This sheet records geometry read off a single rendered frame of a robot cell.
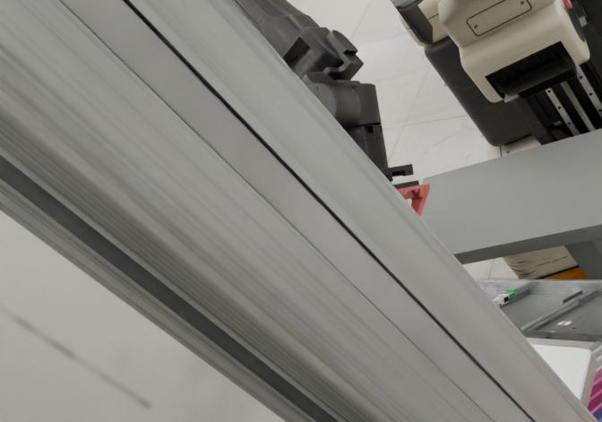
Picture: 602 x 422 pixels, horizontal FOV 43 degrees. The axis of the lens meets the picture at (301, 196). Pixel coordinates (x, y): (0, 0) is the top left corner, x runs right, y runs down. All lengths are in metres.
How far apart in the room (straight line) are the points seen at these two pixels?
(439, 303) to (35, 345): 0.15
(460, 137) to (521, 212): 1.28
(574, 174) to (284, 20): 0.77
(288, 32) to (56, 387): 0.75
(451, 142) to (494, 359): 2.64
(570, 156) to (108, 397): 1.38
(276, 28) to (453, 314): 0.84
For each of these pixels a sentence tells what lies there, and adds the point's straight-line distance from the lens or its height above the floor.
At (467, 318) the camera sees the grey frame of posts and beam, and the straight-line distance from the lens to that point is 0.17.
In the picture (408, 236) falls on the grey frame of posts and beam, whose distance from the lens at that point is 0.15.
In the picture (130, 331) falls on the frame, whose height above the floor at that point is 1.53.
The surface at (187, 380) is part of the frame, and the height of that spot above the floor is 1.49.
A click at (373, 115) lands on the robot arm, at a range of 0.94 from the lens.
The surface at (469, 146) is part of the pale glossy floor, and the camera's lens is 2.75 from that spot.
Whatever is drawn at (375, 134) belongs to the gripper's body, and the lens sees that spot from 0.94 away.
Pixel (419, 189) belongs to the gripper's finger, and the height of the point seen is 1.10.
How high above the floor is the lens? 1.66
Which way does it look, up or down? 32 degrees down
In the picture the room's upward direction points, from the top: 45 degrees counter-clockwise
